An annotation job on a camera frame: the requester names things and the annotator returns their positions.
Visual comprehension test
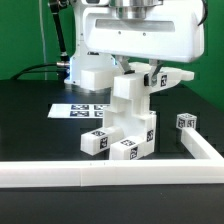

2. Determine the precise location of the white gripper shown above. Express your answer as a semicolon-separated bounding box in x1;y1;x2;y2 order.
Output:
83;4;204;87

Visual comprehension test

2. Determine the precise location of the white chair seat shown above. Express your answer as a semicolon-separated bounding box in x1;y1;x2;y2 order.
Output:
103;96;157;157

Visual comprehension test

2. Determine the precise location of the small white tag cube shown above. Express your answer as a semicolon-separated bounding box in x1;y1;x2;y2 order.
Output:
176;113;197;129

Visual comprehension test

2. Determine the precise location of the white chair back frame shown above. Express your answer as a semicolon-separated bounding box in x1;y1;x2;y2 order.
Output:
80;62;194;100

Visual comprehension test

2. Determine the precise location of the white L-shaped fence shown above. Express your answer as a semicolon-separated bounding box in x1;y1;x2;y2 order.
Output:
0;128;224;188

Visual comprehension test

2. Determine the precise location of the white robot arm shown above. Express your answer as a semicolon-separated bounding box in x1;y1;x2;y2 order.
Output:
68;0;208;86

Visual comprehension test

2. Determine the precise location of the white marker sheet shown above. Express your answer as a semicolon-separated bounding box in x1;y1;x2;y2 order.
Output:
48;104;108;119

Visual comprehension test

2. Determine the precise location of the black cable bundle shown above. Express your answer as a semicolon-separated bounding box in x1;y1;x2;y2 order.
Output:
10;0;72;80

